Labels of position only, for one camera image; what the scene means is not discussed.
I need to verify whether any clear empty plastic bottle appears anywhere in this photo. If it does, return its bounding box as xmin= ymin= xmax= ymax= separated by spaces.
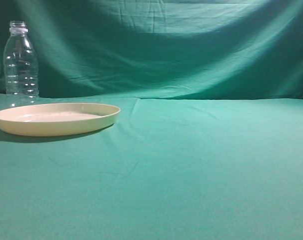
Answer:
xmin=3 ymin=20 xmax=39 ymax=108

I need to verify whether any green cloth backdrop and tablecloth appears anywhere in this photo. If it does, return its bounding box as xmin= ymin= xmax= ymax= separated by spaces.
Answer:
xmin=0 ymin=0 xmax=303 ymax=240

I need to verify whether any cream round plastic plate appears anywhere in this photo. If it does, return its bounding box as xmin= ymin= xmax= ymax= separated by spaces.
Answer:
xmin=0 ymin=102 xmax=121 ymax=137

